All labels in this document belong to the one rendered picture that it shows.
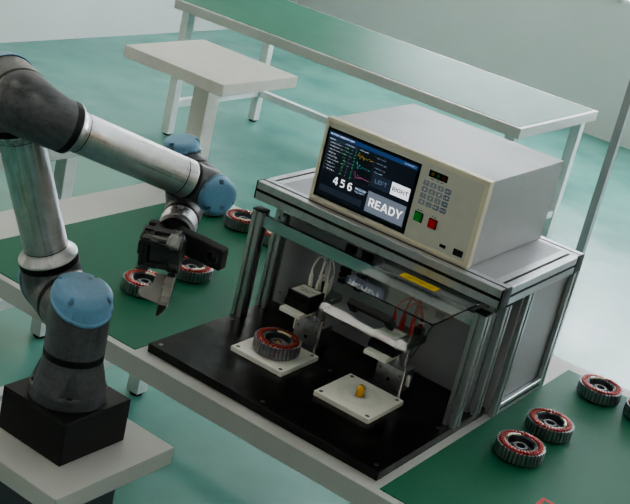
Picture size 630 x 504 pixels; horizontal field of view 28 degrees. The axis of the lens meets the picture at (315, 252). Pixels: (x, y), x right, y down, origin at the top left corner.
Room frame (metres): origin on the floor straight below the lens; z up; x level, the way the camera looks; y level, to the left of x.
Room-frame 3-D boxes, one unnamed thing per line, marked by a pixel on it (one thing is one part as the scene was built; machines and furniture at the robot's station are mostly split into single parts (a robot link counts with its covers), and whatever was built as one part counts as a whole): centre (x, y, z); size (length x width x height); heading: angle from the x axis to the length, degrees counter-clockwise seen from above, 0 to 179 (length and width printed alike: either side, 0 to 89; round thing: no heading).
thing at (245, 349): (2.65, 0.04, 0.78); 0.15 x 0.15 x 0.01; 59
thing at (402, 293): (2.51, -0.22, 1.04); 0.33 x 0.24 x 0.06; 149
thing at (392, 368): (2.65, -0.25, 0.80); 0.08 x 0.05 x 0.06; 59
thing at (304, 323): (2.77, -0.04, 0.80); 0.08 x 0.05 x 0.06; 59
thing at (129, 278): (2.88, 0.40, 0.77); 0.11 x 0.11 x 0.04
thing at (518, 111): (6.46, -0.10, 0.38); 2.10 x 0.90 x 0.75; 59
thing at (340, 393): (2.53, -0.17, 0.78); 0.15 x 0.15 x 0.01; 59
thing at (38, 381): (2.13, 0.40, 0.89); 0.15 x 0.15 x 0.10
